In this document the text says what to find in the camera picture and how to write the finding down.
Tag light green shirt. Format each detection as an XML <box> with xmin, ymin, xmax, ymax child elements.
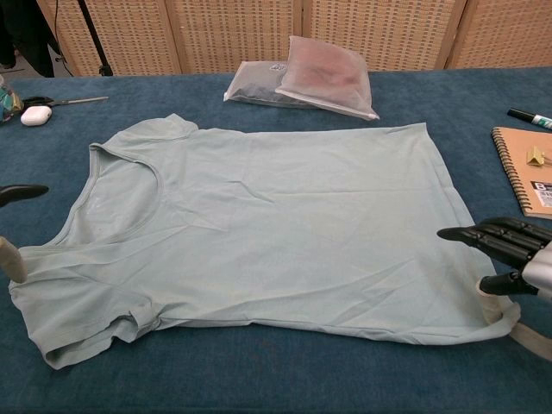
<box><xmin>8</xmin><ymin>112</ymin><xmax>552</xmax><ymax>371</ymax></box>

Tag black-handled scissors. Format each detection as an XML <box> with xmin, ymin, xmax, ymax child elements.
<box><xmin>21</xmin><ymin>95</ymin><xmax>110</xmax><ymax>109</ymax></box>

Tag black hanging garment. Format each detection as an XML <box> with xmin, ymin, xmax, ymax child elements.
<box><xmin>0</xmin><ymin>0</ymin><xmax>55</xmax><ymax>78</ymax></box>

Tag frosted bag with dark garment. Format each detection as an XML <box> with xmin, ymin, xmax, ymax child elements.
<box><xmin>223</xmin><ymin>60</ymin><xmax>323</xmax><ymax>109</ymax></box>

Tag blue table cover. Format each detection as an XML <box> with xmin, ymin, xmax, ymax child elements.
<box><xmin>0</xmin><ymin>65</ymin><xmax>552</xmax><ymax>414</ymax></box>

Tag clear jar with white lid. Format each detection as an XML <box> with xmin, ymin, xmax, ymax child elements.
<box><xmin>0</xmin><ymin>75</ymin><xmax>23</xmax><ymax>126</ymax></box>

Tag white earbuds case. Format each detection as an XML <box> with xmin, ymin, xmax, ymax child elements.
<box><xmin>20</xmin><ymin>105</ymin><xmax>53</xmax><ymax>127</ymax></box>

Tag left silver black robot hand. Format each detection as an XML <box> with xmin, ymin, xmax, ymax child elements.
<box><xmin>0</xmin><ymin>184</ymin><xmax>50</xmax><ymax>284</ymax></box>

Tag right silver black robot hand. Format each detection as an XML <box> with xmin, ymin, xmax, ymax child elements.
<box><xmin>436</xmin><ymin>216</ymin><xmax>552</xmax><ymax>323</ymax></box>

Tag gold binder clip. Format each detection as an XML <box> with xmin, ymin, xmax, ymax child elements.
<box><xmin>524</xmin><ymin>145</ymin><xmax>552</xmax><ymax>167</ymax></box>

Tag woven wooden folding screen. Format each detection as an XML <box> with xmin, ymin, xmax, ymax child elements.
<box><xmin>36</xmin><ymin>0</ymin><xmax>552</xmax><ymax>78</ymax></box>

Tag frosted bag with red garment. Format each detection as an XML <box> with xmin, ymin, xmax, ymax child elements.
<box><xmin>274</xmin><ymin>34</ymin><xmax>380</xmax><ymax>121</ymax></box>

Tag black floor cable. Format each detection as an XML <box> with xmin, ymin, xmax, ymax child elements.
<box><xmin>51</xmin><ymin>0</ymin><xmax>72</xmax><ymax>70</ymax></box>

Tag black tripod stand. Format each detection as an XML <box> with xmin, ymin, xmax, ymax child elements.
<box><xmin>76</xmin><ymin>0</ymin><xmax>114</xmax><ymax>77</ymax></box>

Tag kraft spiral notebook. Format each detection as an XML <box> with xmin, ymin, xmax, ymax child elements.
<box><xmin>491</xmin><ymin>126</ymin><xmax>552</xmax><ymax>220</ymax></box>

